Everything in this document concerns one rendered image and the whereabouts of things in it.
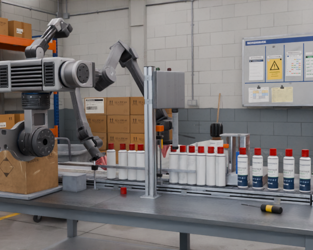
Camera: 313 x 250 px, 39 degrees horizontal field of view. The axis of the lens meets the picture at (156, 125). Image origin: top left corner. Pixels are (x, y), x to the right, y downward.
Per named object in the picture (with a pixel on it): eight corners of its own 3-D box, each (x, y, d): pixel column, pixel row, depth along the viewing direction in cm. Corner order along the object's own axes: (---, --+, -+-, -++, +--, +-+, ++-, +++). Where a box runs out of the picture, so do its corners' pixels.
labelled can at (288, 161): (294, 190, 216) (295, 148, 215) (293, 192, 211) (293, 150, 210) (283, 189, 218) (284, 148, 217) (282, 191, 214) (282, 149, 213)
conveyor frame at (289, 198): (313, 200, 216) (313, 191, 215) (311, 205, 206) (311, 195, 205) (40, 179, 284) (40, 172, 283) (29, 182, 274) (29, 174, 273)
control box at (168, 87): (185, 108, 230) (185, 71, 229) (157, 108, 221) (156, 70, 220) (174, 107, 239) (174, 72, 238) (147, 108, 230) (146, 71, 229)
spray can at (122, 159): (129, 178, 254) (128, 143, 253) (124, 180, 249) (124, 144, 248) (121, 178, 256) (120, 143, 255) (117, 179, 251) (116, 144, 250)
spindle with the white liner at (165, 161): (171, 172, 275) (171, 124, 274) (166, 174, 267) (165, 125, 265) (158, 171, 279) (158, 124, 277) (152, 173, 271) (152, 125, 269)
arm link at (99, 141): (75, 135, 262) (85, 128, 258) (87, 132, 272) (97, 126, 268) (84, 153, 261) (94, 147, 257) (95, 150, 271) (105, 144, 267)
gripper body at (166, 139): (158, 142, 253) (158, 129, 252) (175, 143, 248) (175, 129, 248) (153, 143, 247) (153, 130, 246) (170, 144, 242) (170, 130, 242)
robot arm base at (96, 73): (78, 88, 210) (78, 62, 210) (89, 88, 217) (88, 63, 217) (93, 87, 206) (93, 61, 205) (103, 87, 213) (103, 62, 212)
